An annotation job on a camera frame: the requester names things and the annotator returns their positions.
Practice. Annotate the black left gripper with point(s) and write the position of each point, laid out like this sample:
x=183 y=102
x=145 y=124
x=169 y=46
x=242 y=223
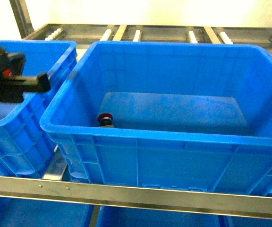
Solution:
x=11 y=68

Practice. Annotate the red push button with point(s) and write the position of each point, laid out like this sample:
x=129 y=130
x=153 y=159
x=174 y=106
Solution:
x=105 y=120

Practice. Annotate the blue crate left side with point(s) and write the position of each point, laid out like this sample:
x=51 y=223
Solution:
x=26 y=149

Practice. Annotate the blue crate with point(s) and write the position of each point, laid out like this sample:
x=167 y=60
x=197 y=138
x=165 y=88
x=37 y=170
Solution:
x=26 y=149
x=33 y=213
x=128 y=217

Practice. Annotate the steel shelf rack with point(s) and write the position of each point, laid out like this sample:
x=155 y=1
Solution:
x=136 y=189

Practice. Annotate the blue crate lower left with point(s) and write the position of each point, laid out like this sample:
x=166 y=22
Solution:
x=33 y=213

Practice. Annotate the blue crate lower right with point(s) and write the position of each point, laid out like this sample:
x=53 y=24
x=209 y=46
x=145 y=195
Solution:
x=128 y=217

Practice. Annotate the blue crate upper shelf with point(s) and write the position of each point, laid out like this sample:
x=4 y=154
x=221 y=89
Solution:
x=166 y=113

